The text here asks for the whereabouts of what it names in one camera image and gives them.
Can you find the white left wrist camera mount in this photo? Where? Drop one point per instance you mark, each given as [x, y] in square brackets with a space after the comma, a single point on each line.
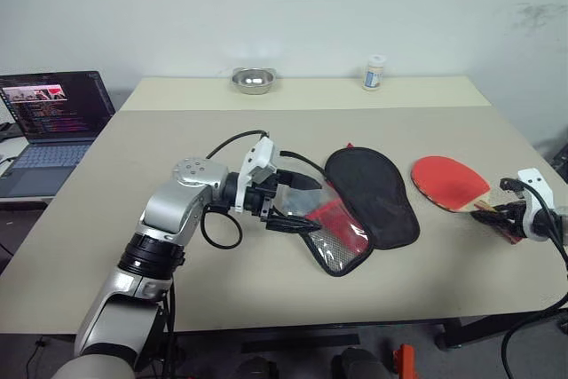
[259, 159]

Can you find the red table tennis paddle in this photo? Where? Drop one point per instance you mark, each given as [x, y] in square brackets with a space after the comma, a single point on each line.
[448, 181]

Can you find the black equipment by wall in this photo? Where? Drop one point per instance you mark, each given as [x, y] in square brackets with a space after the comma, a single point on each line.
[560, 150]

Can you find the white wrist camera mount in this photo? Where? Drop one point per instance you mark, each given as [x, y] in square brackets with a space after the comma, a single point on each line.
[537, 188]
[259, 159]

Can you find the black paddle case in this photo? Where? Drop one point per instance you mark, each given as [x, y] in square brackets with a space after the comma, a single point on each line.
[377, 201]

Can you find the black table frame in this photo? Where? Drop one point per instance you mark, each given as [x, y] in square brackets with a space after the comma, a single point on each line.
[488, 328]

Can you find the small white-capped bottle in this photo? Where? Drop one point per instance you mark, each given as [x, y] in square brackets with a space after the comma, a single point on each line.
[374, 73]

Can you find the dark rounded shape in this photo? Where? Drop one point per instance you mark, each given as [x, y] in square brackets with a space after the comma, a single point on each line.
[359, 363]
[257, 368]

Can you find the orange clamp-like object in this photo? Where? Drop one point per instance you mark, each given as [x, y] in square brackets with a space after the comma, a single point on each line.
[404, 361]

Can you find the stainless steel bowl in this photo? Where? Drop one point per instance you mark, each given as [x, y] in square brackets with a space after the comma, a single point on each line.
[253, 81]

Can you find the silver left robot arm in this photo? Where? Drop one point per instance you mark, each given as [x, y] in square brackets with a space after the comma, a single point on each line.
[177, 210]

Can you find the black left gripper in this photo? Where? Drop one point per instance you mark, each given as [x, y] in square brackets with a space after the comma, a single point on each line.
[262, 199]

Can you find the open blue-grey laptop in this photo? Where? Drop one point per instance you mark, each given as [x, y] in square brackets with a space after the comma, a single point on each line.
[53, 121]

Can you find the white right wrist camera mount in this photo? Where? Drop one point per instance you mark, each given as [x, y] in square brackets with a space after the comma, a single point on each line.
[537, 188]

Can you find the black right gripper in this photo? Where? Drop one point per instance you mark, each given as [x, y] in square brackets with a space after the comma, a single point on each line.
[520, 217]

